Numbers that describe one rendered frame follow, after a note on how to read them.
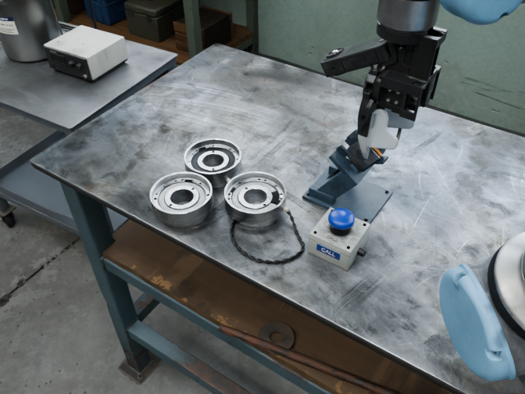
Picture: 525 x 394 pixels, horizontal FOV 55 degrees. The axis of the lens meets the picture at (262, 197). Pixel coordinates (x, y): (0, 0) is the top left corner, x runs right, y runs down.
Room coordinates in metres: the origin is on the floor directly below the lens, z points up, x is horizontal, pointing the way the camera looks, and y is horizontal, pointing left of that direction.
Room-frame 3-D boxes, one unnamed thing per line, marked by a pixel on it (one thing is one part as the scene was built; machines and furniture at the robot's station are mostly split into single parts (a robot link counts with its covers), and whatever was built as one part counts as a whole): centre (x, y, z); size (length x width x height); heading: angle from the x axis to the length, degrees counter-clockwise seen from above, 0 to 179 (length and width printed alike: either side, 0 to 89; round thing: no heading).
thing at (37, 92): (1.40, 0.65, 0.34); 0.67 x 0.46 x 0.68; 60
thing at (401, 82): (0.62, -0.19, 1.07); 0.09 x 0.08 x 0.12; 55
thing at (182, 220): (0.62, 0.14, 0.82); 0.10 x 0.10 x 0.04
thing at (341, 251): (0.53, -0.12, 0.82); 0.08 x 0.07 x 0.05; 56
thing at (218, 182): (0.72, 0.09, 0.82); 0.10 x 0.10 x 0.04
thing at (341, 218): (0.53, -0.12, 0.85); 0.04 x 0.04 x 0.05
